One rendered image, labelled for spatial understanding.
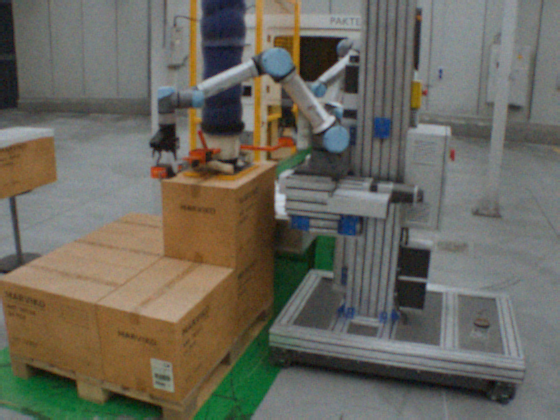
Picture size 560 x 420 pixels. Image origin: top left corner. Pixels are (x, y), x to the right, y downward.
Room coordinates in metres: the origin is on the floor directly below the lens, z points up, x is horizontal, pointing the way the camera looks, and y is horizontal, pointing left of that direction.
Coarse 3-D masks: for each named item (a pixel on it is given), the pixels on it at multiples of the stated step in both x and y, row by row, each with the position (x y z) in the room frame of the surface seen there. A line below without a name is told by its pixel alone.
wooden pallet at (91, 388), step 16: (272, 304) 2.96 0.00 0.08; (256, 320) 2.86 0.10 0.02; (240, 336) 2.47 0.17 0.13; (256, 336) 2.70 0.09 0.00; (16, 352) 2.16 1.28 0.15; (240, 352) 2.48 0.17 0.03; (16, 368) 2.16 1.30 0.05; (32, 368) 2.18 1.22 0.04; (48, 368) 2.09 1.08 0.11; (64, 368) 2.05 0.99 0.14; (224, 368) 2.32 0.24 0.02; (80, 384) 2.02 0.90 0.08; (96, 384) 1.99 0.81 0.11; (112, 384) 1.96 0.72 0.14; (208, 384) 2.17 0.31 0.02; (96, 400) 2.00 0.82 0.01; (160, 400) 1.88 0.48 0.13; (192, 400) 1.94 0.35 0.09; (176, 416) 1.86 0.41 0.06; (192, 416) 1.93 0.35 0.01
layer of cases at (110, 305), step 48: (96, 240) 2.74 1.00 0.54; (144, 240) 2.77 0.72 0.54; (0, 288) 2.17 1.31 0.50; (48, 288) 2.10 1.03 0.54; (96, 288) 2.12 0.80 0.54; (144, 288) 2.15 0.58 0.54; (192, 288) 2.17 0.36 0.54; (240, 288) 2.49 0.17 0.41; (48, 336) 2.08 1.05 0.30; (96, 336) 1.98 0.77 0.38; (144, 336) 1.90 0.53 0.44; (192, 336) 1.98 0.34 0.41; (144, 384) 1.91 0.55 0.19; (192, 384) 1.95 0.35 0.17
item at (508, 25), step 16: (512, 0) 5.25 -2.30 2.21; (512, 16) 5.24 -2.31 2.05; (512, 32) 5.24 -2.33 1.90; (512, 48) 5.23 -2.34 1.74; (496, 96) 5.30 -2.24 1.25; (496, 112) 5.26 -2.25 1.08; (496, 128) 5.26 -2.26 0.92; (496, 144) 5.25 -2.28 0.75; (496, 160) 5.25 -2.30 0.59; (496, 176) 5.24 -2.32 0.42; (496, 192) 5.24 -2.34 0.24
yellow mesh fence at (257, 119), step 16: (256, 0) 4.42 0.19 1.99; (272, 0) 4.72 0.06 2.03; (288, 0) 5.10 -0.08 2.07; (256, 16) 4.42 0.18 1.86; (288, 16) 5.14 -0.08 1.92; (256, 32) 4.42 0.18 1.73; (256, 48) 4.42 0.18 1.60; (288, 48) 5.18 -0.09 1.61; (256, 80) 4.41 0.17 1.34; (272, 80) 4.75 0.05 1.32; (256, 96) 4.41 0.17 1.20; (256, 112) 4.41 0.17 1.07; (256, 128) 4.41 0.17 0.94; (256, 144) 4.41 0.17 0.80; (256, 160) 4.41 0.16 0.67; (272, 160) 4.80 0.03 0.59
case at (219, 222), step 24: (264, 168) 2.85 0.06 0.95; (168, 192) 2.53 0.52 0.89; (192, 192) 2.49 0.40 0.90; (216, 192) 2.45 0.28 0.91; (240, 192) 2.48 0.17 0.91; (264, 192) 2.80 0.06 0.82; (168, 216) 2.53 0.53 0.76; (192, 216) 2.49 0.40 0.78; (216, 216) 2.45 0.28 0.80; (240, 216) 2.48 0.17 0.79; (264, 216) 2.81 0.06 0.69; (168, 240) 2.54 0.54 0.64; (192, 240) 2.49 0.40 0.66; (216, 240) 2.45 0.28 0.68; (240, 240) 2.48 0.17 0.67; (264, 240) 2.82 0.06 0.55; (216, 264) 2.45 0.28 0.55
